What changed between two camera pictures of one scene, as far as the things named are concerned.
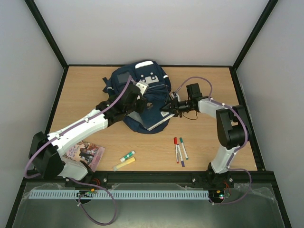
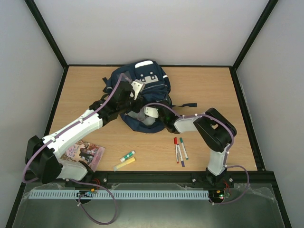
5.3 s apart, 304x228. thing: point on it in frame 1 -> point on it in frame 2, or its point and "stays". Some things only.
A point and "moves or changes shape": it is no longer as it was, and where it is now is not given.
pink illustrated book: x=91 y=154 stays
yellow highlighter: x=124 y=163 stays
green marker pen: x=184 y=148 stays
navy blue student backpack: x=159 y=89 moves or changes shape
